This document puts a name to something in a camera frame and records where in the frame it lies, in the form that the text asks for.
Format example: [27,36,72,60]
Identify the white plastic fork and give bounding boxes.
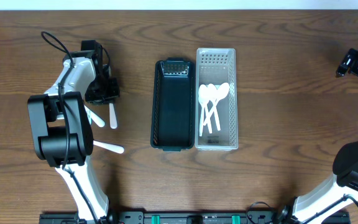
[93,140,124,154]
[85,106,106,128]

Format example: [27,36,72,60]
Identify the white plastic spoon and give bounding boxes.
[204,105,212,134]
[109,103,117,129]
[208,82,230,119]
[198,84,209,137]
[208,83,221,131]

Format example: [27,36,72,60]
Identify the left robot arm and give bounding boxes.
[27,40,124,223]

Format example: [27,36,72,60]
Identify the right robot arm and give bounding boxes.
[273,49,358,223]

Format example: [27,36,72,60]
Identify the dark green plastic basket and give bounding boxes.
[150,57,195,152]

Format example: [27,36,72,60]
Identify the clear plastic basket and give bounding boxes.
[195,48,239,151]

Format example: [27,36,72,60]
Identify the left black cable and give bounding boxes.
[40,30,101,224]

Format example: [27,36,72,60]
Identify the black cable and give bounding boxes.
[303,194,358,224]
[40,30,101,224]

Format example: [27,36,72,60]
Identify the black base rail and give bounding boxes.
[39,209,351,224]

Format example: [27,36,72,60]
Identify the right black cable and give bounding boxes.
[303,194,358,224]

